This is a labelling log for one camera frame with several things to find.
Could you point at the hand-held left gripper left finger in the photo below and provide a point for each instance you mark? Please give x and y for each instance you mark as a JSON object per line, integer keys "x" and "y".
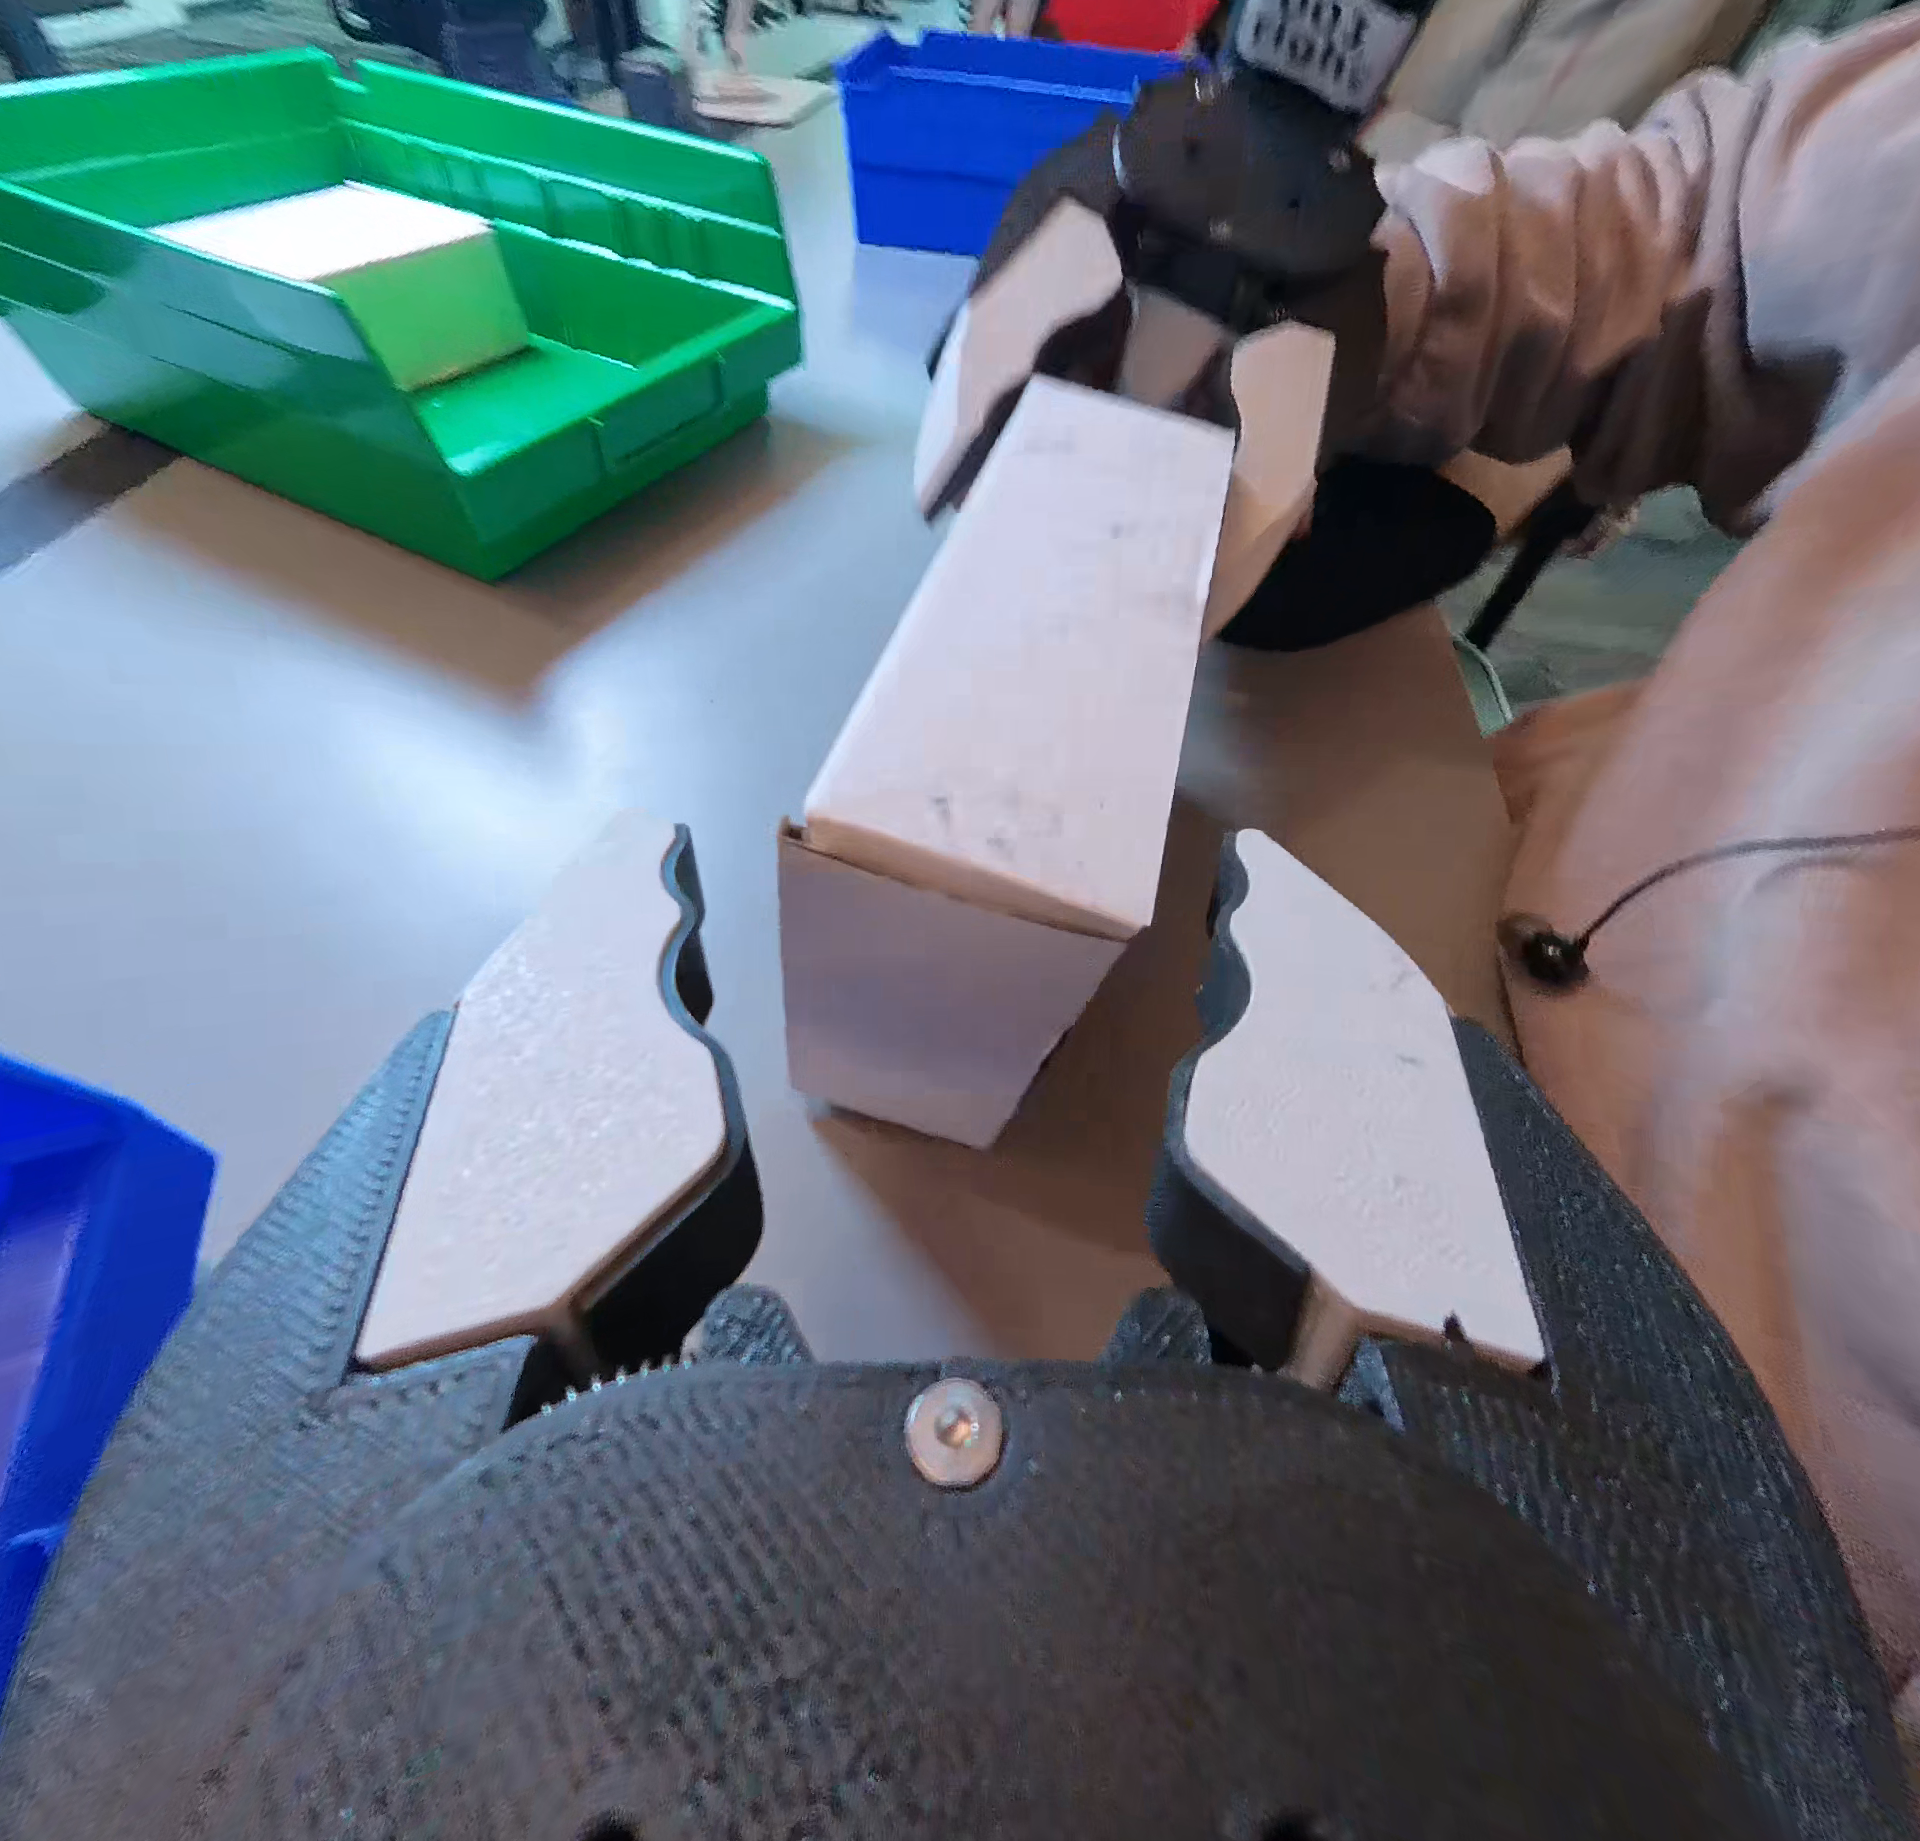
{"x": 556, "y": 1089}

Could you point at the dark grey case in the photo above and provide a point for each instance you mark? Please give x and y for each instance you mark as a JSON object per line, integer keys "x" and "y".
{"x": 658, "y": 87}

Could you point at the person's beige hoodie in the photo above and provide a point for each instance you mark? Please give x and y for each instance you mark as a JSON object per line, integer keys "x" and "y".
{"x": 1773, "y": 1118}

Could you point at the white cardboard box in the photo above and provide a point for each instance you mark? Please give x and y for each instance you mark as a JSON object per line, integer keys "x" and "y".
{"x": 1035, "y": 642}
{"x": 375, "y": 266}

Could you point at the blue plastic bin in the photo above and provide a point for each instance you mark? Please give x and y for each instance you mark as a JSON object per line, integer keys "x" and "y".
{"x": 928, "y": 148}
{"x": 88, "y": 1267}

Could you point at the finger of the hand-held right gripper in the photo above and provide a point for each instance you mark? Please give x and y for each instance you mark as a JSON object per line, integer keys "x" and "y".
{"x": 1285, "y": 427}
{"x": 1018, "y": 310}

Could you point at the person's right forearm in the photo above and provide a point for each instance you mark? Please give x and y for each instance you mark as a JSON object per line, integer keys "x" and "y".
{"x": 1622, "y": 266}

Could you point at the black metal bar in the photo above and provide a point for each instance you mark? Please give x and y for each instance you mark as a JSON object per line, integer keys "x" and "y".
{"x": 1522, "y": 563}

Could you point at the green plastic bin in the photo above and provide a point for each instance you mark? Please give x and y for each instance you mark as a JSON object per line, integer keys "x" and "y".
{"x": 494, "y": 477}

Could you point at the black office chair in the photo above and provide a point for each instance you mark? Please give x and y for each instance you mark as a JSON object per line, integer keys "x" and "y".
{"x": 494, "y": 28}

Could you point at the red plastic bin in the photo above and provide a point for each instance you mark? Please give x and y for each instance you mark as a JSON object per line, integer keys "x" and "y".
{"x": 1125, "y": 1}

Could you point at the beige jacket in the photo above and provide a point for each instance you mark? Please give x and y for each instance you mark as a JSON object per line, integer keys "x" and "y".
{"x": 1592, "y": 28}

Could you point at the pale wooden stand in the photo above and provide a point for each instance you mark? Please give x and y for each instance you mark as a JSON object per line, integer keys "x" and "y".
{"x": 767, "y": 99}

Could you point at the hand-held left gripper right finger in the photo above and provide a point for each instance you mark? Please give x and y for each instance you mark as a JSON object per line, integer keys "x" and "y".
{"x": 1346, "y": 1118}

